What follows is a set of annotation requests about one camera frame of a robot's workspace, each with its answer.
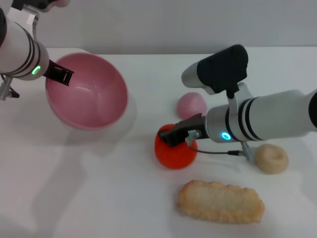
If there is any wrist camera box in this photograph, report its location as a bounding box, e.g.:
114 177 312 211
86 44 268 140
181 44 254 117
21 0 70 13

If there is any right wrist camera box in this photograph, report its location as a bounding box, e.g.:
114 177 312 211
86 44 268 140
181 44 254 117

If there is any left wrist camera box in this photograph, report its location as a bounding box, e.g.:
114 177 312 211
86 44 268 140
21 0 70 13

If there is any pink dome-shaped bun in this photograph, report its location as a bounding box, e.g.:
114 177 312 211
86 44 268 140
176 92 208 119

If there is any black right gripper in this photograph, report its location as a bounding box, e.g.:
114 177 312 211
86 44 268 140
158 113 208 148

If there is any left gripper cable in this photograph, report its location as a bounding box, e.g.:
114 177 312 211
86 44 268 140
0 74 20 101

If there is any pink plastic bowl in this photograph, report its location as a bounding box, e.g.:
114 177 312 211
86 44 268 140
45 52 129 131

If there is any fried breaded cutlet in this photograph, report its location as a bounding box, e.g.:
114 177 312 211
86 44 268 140
177 179 265 225

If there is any orange toy fruit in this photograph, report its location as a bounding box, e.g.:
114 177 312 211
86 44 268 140
154 124 199 170

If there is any beige round bun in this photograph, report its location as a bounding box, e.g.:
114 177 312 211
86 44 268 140
255 144 289 175

